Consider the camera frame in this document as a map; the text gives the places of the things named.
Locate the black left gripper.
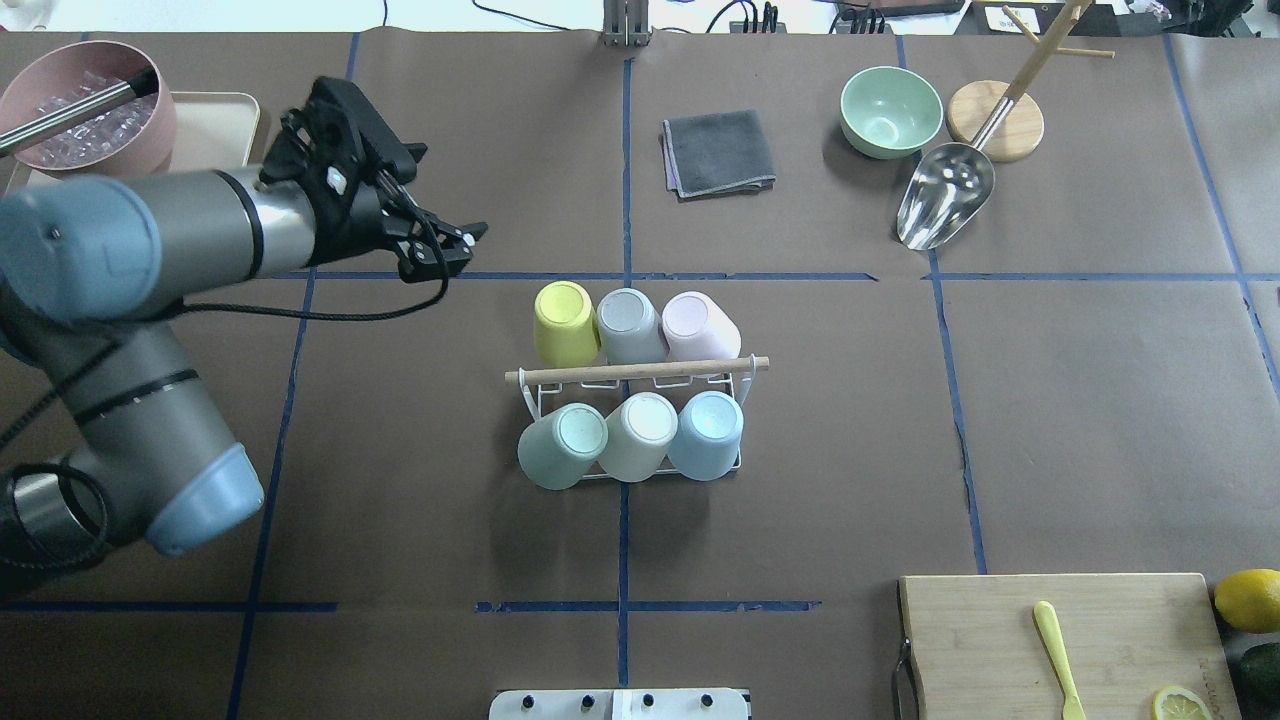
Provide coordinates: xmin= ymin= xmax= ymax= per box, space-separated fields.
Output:
xmin=260 ymin=76 xmax=489 ymax=284

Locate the mint green cup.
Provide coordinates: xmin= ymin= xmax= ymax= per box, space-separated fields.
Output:
xmin=517 ymin=404 xmax=608 ymax=491

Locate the pink cup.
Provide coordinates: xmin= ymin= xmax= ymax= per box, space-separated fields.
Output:
xmin=660 ymin=291 xmax=742 ymax=363

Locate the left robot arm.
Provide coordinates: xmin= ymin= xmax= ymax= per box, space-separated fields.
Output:
xmin=3 ymin=77 xmax=488 ymax=601

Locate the yellow cup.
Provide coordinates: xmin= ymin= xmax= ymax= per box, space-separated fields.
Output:
xmin=534 ymin=281 xmax=602 ymax=368

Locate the grey cup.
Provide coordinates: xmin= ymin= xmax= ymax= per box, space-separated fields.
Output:
xmin=596 ymin=288 xmax=669 ymax=365

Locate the white cup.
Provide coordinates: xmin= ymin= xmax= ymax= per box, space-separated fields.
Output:
xmin=598 ymin=392 xmax=678 ymax=483

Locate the light blue cup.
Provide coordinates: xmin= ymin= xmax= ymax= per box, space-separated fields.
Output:
xmin=667 ymin=391 xmax=744 ymax=480

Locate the beige tray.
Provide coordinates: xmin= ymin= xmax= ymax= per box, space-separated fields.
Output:
xmin=12 ymin=92 xmax=260 ymax=187

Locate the grey folded cloth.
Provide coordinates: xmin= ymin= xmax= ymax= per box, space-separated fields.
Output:
xmin=662 ymin=109 xmax=777 ymax=200

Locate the pink bowl with ice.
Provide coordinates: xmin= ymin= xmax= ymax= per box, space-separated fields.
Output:
xmin=1 ymin=40 xmax=177 ymax=177

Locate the mint green bowl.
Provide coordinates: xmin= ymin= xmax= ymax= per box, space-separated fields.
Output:
xmin=838 ymin=67 xmax=945 ymax=160

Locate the metal scoop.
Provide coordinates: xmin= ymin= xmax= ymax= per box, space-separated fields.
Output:
xmin=895 ymin=97 xmax=1018 ymax=251

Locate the yellow plastic knife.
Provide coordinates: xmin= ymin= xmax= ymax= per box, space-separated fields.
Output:
xmin=1032 ymin=600 xmax=1087 ymax=719

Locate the wooden cutting board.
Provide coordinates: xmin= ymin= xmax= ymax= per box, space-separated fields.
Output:
xmin=899 ymin=573 xmax=1242 ymax=719

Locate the lemon slice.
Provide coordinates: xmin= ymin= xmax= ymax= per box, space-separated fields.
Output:
xmin=1151 ymin=685 xmax=1213 ymax=720

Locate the yellow lemon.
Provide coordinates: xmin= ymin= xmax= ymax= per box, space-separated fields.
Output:
xmin=1213 ymin=568 xmax=1279 ymax=634

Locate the green lime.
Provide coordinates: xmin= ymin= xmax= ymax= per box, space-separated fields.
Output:
xmin=1236 ymin=642 xmax=1279 ymax=708

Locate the white wire cup rack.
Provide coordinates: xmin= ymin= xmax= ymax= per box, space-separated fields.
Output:
xmin=506 ymin=355 xmax=771 ymax=491

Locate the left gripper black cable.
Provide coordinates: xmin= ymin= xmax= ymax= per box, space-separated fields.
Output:
xmin=0 ymin=110 xmax=451 ymax=577

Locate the aluminium frame post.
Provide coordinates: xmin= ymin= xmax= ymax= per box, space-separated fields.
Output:
xmin=602 ymin=0 xmax=652 ymax=47

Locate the metal tongs black handle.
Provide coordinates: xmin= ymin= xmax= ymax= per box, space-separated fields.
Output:
xmin=1 ymin=69 xmax=160 ymax=158

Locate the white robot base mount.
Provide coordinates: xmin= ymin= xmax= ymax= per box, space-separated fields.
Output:
xmin=488 ymin=687 xmax=753 ymax=719

